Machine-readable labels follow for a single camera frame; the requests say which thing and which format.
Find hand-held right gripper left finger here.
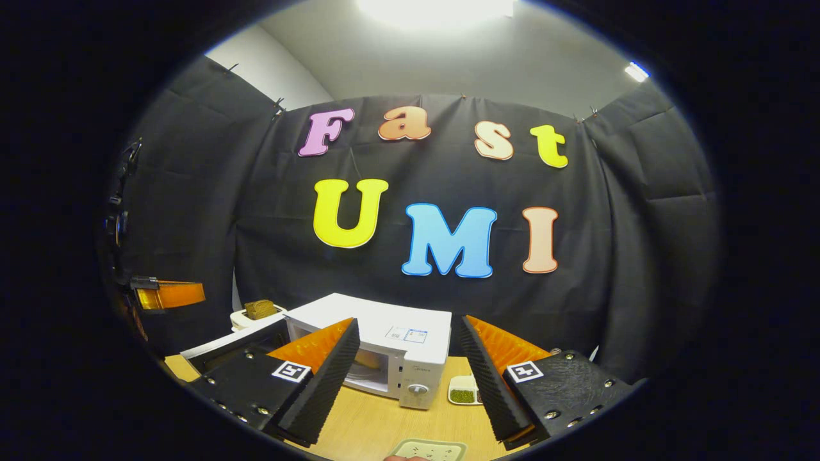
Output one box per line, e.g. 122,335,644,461
186,317,361,448

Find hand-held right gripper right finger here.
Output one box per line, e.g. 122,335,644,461
456,314,641,451

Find white microwave oven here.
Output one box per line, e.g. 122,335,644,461
181,293,453,411

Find white divided bean dish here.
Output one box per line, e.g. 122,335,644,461
447,375,482,405

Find white toaster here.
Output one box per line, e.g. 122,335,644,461
231,306,288,332

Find pale green square plate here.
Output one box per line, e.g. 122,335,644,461
388,438,468,461

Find black backdrop cloth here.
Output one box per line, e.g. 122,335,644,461
109,54,721,385

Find large ceiling light panel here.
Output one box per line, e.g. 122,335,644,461
356,0,516,29

